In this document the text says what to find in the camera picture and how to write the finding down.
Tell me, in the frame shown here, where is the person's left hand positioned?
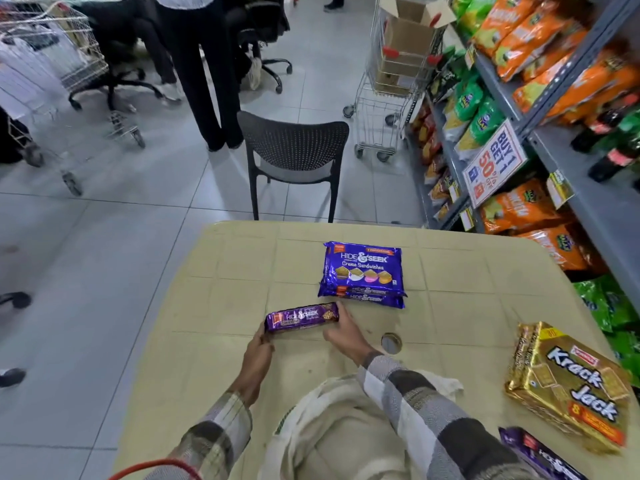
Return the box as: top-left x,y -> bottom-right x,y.
230,322 -> 276,396

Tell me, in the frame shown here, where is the person's right hand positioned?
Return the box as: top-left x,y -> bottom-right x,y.
322,300 -> 383,367

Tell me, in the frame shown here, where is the small purple biscuit roll packet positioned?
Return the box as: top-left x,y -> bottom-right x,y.
264,303 -> 340,334

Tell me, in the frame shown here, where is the person's left forearm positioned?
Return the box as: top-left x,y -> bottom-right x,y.
144,390 -> 254,480

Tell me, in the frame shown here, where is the person's right forearm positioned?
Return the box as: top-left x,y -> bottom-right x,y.
357,352 -> 543,480

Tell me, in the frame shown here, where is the large purple cream biscuit pack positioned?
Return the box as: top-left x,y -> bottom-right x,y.
318,241 -> 408,298

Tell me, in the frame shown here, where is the cream cloth bag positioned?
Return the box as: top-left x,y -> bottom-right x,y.
257,370 -> 465,480

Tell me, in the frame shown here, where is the black perforated plastic chair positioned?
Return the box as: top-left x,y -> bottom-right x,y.
236,111 -> 350,224

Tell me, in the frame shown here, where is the row of red snack packets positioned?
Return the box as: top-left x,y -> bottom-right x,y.
413,102 -> 457,223

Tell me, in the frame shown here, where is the orange snack bag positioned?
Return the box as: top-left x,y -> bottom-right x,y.
479,178 -> 563,235
515,224 -> 591,272

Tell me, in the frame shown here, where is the white sale sign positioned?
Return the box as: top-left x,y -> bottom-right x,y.
462,119 -> 529,209

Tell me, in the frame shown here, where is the gold cracker family pack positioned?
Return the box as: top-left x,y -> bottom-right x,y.
504,322 -> 634,454

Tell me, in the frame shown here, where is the row of green snack packets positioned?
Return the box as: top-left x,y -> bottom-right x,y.
431,0 -> 507,162

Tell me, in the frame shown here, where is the pile of green snack bags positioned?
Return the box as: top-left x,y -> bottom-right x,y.
572,274 -> 640,388

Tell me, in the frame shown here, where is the grey metal shelf unit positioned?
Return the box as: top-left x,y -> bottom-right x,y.
404,0 -> 640,315

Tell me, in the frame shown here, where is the open cardboard box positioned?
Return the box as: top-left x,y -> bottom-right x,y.
374,0 -> 457,98

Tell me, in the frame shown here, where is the black office chair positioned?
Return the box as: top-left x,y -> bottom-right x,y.
68,0 -> 166,114
223,0 -> 294,95

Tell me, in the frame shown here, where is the dark soda bottle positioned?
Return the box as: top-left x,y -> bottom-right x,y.
570,93 -> 640,154
588,137 -> 640,184

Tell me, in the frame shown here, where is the row of orange snack packets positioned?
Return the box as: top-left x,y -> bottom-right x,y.
472,0 -> 640,126

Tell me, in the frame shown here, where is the white plastic bag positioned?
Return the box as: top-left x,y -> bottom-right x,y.
0,30 -> 88,120

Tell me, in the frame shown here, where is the red basket handle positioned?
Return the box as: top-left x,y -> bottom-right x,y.
108,459 -> 202,480

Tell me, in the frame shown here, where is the metal shopping cart red handle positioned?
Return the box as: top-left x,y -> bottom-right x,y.
343,0 -> 446,163

